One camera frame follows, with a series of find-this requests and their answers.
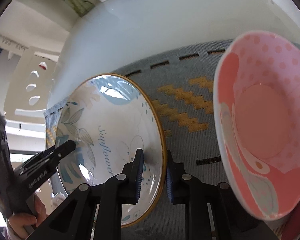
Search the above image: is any white chair far left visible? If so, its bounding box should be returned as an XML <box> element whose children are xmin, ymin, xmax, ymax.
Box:
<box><xmin>4</xmin><ymin>47</ymin><xmax>60</xmax><ymax>115</ymax></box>

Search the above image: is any blue patterned table mat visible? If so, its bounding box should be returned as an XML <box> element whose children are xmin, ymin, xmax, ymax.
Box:
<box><xmin>44</xmin><ymin>40</ymin><xmax>232</xmax><ymax>239</ymax></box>

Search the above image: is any pink polka dot bowl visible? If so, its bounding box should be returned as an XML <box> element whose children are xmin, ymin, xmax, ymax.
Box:
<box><xmin>213</xmin><ymin>30</ymin><xmax>300</xmax><ymax>220</ymax></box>

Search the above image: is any round sunflower plate gold rim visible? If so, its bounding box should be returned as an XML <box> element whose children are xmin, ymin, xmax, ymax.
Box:
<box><xmin>55</xmin><ymin>74</ymin><xmax>167</xmax><ymax>227</ymax></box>

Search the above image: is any person's left hand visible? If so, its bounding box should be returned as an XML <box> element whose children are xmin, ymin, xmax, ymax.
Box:
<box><xmin>5</xmin><ymin>194</ymin><xmax>48</xmax><ymax>239</ymax></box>

